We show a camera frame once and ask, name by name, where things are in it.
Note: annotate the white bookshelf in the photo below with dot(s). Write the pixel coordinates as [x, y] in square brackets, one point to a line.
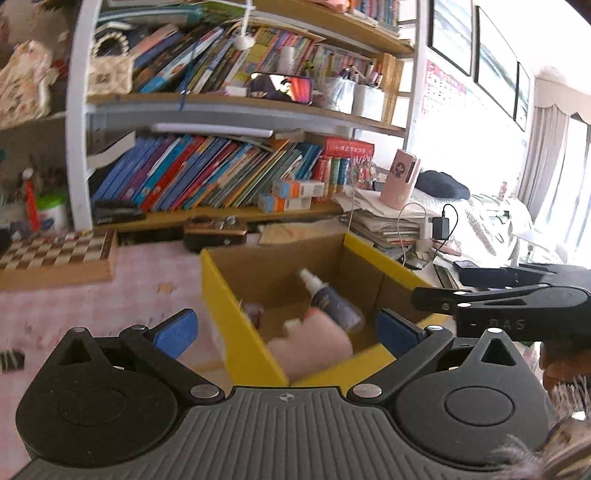
[76, 138]

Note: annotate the black binder clip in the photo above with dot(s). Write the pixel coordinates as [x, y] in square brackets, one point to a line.
[11, 360]

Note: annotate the red thick dictionary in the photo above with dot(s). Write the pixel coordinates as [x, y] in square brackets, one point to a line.
[348, 146]

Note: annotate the black framed picture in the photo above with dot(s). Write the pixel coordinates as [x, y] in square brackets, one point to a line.
[450, 37]
[522, 97]
[496, 60]

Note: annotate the stack of yellow books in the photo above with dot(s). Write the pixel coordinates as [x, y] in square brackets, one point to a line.
[392, 87]

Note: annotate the floral ceramic ornament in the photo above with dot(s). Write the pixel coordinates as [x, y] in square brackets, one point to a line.
[23, 87]

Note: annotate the black stapler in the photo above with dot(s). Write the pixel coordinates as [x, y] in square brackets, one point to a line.
[117, 213]

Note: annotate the pink bottle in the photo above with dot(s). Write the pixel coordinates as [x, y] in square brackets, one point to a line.
[314, 350]

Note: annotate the white pen holder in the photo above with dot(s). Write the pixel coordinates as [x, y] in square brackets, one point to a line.
[368, 104]

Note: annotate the white-paged lying book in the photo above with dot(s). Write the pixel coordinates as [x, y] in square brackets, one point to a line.
[111, 150]

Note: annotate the black power adapter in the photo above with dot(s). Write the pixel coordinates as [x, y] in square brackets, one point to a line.
[441, 228]

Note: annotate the yellow cardboard box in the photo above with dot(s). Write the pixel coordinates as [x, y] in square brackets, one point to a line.
[240, 318]

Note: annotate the pink checkered desktop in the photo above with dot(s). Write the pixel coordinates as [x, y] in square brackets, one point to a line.
[115, 314]

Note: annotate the black hat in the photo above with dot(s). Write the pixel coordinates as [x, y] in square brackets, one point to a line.
[441, 184]

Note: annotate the dark glitter spray bottle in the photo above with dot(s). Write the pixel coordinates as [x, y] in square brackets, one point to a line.
[332, 302]

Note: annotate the brown box with metal knobs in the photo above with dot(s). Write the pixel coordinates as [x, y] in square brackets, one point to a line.
[214, 235]

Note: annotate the row of leaning picture books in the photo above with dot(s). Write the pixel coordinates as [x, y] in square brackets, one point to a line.
[198, 170]

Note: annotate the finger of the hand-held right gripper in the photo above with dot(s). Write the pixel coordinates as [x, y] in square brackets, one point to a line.
[508, 276]
[461, 301]

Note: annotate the white lamp bar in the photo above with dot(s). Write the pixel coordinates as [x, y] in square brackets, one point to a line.
[212, 130]

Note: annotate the smartphone with lit screen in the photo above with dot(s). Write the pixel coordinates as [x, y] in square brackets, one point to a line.
[281, 88]

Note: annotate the white printed blanket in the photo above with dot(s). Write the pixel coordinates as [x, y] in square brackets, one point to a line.
[494, 226]

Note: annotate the red bottle white cap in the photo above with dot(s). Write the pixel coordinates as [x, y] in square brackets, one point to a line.
[31, 203]

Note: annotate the white charger plug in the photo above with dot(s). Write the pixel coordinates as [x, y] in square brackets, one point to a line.
[424, 230]

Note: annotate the pink cylindrical device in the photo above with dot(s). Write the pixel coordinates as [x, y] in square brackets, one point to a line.
[399, 180]

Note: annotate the white tub green lid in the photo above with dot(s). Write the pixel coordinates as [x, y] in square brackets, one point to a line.
[53, 212]

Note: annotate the clear pen holder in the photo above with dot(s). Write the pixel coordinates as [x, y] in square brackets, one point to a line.
[339, 94]

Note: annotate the pale window curtain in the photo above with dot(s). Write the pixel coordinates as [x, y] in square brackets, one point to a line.
[554, 161]

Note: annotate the stack of papers and notebooks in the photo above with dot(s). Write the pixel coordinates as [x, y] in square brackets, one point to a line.
[383, 226]

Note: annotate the wooden chessboard box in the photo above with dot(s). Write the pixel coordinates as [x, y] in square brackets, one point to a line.
[55, 258]

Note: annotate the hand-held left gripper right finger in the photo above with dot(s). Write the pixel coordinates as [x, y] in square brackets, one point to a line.
[396, 332]

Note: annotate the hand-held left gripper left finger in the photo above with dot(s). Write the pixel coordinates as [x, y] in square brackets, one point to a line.
[178, 332]

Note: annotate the row of thick colourful books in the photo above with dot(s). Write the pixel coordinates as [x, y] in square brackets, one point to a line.
[203, 60]

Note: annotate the pink wall poster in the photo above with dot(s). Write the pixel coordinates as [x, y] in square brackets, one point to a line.
[443, 90]

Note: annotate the person's right hand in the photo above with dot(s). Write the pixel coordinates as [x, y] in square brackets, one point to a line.
[561, 367]

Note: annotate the orange and white carton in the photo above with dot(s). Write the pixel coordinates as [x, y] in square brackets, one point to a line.
[298, 188]
[284, 203]

